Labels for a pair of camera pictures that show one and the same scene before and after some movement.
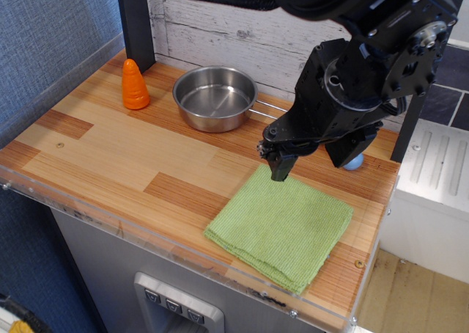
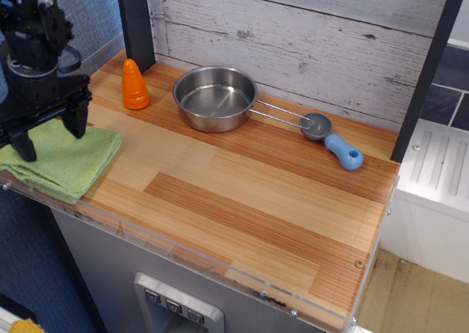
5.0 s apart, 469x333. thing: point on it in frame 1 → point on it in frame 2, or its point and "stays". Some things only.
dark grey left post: [136, 23] stays
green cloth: [283, 231] → [65, 165]
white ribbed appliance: [427, 221] stays
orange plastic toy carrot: [135, 94] stays
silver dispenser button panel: [165, 308] stays
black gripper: [335, 105] → [36, 92]
